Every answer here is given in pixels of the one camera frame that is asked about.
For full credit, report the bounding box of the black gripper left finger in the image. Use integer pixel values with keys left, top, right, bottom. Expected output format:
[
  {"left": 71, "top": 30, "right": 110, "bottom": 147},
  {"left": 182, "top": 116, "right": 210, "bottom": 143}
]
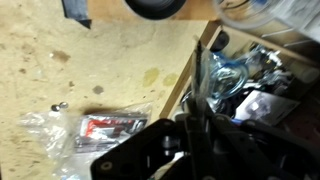
[{"left": 185, "top": 39, "right": 204, "bottom": 117}]

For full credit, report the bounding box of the grey duct tape roll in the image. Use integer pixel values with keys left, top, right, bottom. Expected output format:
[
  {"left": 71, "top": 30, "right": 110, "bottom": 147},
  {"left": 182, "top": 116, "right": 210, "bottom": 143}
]
[{"left": 124, "top": 0, "right": 188, "bottom": 21}]

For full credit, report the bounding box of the black card package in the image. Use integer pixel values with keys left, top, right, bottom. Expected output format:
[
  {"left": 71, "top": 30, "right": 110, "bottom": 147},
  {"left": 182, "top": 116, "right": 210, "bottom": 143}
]
[{"left": 234, "top": 89, "right": 301, "bottom": 127}]

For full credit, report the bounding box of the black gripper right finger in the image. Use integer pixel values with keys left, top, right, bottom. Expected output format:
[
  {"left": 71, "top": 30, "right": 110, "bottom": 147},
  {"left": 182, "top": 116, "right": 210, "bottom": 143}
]
[{"left": 199, "top": 87, "right": 216, "bottom": 122}]

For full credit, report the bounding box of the wooden board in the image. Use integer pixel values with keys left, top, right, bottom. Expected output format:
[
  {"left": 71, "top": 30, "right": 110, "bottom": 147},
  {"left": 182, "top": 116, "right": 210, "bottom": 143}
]
[{"left": 86, "top": 0, "right": 218, "bottom": 22}]

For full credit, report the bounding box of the red package in clear bag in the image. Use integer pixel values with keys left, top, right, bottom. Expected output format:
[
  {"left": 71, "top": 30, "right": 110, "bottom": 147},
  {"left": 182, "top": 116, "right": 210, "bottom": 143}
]
[{"left": 19, "top": 102, "right": 154, "bottom": 180}]

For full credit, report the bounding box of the wooden tray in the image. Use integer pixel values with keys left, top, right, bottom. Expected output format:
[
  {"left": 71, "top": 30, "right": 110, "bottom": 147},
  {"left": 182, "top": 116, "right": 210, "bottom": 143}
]
[{"left": 159, "top": 20, "right": 320, "bottom": 128}]

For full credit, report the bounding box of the clear plastic lunch box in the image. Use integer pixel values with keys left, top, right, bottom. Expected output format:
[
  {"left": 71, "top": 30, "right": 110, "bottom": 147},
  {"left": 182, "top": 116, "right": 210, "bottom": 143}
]
[{"left": 213, "top": 0, "right": 320, "bottom": 44}]

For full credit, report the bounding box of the black flat rectangular block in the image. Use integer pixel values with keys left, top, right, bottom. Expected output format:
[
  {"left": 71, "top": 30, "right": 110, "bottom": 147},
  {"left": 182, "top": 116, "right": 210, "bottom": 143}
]
[{"left": 61, "top": 0, "right": 93, "bottom": 30}]

